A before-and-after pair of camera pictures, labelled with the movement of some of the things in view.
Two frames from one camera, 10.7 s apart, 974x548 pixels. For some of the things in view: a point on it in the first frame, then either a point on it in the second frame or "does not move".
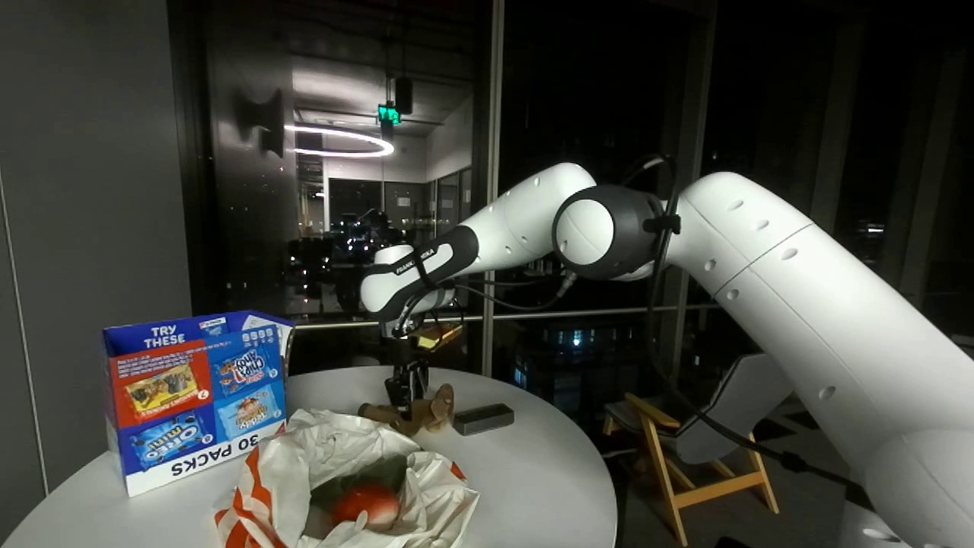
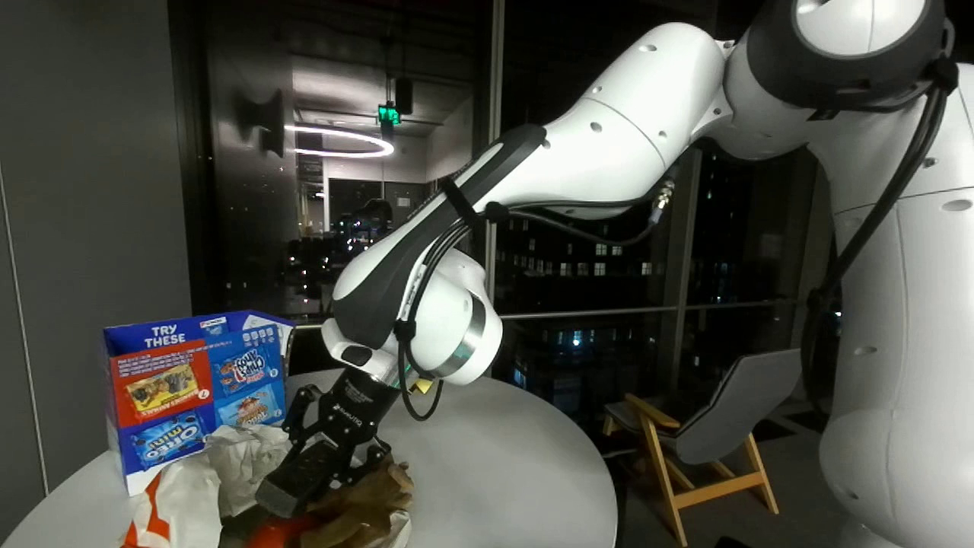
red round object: (372, 501) -> (271, 536)
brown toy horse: (422, 416) -> (365, 515)
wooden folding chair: (710, 451) does not move
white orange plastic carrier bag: (271, 498) -> (190, 505)
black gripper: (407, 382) -> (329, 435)
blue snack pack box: (194, 390) does not move
